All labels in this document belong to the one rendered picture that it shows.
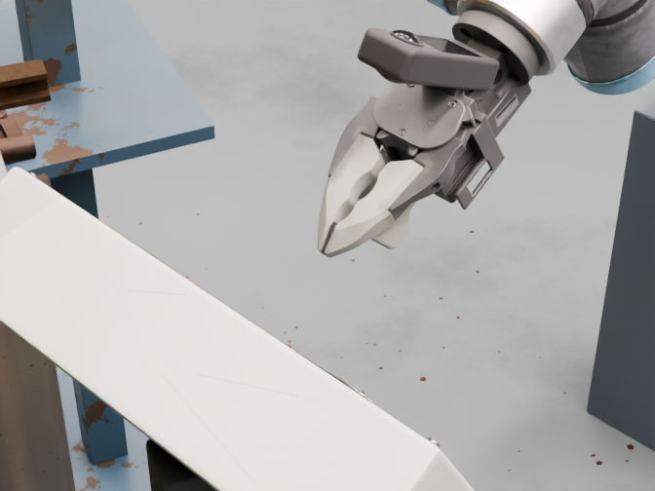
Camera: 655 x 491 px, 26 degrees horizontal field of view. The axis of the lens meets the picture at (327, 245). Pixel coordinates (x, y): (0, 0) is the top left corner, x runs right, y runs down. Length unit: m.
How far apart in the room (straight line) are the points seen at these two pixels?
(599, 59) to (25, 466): 0.67
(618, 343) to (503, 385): 0.26
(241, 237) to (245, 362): 2.03
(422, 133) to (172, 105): 0.83
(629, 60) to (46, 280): 0.57
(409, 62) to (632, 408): 1.47
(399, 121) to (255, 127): 2.05
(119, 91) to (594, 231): 1.24
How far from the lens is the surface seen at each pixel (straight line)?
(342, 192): 1.02
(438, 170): 1.01
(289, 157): 2.98
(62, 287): 0.81
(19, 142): 1.48
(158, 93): 1.84
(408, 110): 1.04
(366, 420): 0.70
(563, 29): 1.07
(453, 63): 1.00
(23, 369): 1.34
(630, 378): 2.33
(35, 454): 1.42
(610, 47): 1.18
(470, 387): 2.45
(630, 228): 2.17
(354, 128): 1.05
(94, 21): 2.01
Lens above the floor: 1.69
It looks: 38 degrees down
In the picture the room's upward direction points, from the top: straight up
